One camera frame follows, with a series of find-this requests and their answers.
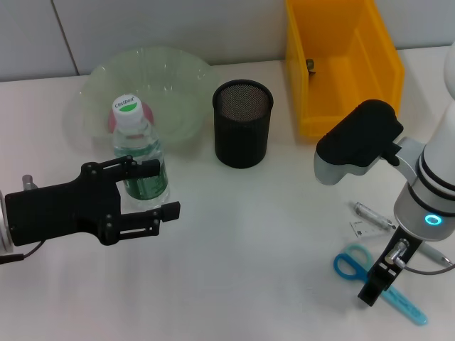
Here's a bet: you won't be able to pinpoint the pale green glass fruit plate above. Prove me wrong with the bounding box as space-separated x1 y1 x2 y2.
63 45 218 153

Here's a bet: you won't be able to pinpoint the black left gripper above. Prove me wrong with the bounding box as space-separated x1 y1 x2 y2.
5 155 181 247

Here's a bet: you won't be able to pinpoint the clear plastic ruler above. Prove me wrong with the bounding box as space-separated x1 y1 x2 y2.
349 219 395 239

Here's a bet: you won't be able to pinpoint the yellow plastic bin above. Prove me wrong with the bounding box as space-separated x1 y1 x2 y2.
285 0 406 138

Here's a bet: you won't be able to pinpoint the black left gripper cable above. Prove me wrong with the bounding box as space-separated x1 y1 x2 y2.
0 240 46 264

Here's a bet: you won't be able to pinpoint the black mesh pen cup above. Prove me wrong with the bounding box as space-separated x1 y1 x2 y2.
212 80 274 170

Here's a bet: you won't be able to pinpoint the blue scissors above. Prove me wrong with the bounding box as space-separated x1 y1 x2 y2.
333 243 429 327

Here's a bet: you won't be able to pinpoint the pink peach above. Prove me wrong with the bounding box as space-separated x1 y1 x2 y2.
107 102 156 135

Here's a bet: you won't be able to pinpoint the grey white ballpoint pen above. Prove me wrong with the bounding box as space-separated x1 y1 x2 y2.
353 201 454 266

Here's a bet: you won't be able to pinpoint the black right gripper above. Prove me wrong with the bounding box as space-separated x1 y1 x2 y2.
357 226 423 308

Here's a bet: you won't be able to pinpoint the clear water bottle green label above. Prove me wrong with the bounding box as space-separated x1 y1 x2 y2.
112 92 171 210

